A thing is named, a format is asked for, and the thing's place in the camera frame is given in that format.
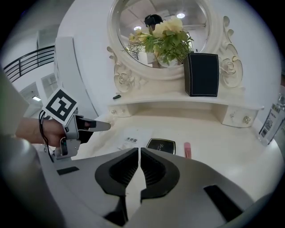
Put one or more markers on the pink makeup tube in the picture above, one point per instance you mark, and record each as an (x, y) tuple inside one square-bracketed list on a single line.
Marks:
[(187, 150)]

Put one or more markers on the black makeup compact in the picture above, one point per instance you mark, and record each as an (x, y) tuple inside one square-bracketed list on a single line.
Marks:
[(160, 145)]

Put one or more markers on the black stitched leather box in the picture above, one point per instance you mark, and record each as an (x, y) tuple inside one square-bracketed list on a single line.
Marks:
[(201, 74)]

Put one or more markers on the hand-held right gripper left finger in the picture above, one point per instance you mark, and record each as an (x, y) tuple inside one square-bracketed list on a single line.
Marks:
[(84, 178)]

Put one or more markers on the yellow flower bouquet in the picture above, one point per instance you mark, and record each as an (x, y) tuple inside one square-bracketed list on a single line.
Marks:
[(165, 41)]

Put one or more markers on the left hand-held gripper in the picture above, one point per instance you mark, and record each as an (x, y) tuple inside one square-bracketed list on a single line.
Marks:
[(59, 104)]

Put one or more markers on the white louvred window shutter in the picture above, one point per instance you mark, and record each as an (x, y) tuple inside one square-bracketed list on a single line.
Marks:
[(50, 84)]

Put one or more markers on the white vanity drawer shelf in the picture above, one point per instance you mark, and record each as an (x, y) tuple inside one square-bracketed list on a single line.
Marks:
[(173, 103)]

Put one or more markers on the black metal railing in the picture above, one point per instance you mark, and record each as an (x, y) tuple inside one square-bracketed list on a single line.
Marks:
[(29, 61)]

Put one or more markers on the white ornate round mirror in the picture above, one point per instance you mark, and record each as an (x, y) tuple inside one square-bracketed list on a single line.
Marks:
[(131, 66)]

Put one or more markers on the person's left forearm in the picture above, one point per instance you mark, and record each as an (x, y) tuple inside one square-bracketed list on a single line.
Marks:
[(37, 131)]

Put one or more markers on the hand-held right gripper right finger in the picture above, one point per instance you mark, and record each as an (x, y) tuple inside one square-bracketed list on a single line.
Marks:
[(191, 178)]

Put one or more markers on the small black makeup item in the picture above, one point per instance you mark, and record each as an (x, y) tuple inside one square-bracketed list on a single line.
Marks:
[(116, 96)]

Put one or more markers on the white label card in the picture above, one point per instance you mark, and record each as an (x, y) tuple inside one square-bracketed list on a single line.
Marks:
[(131, 139)]

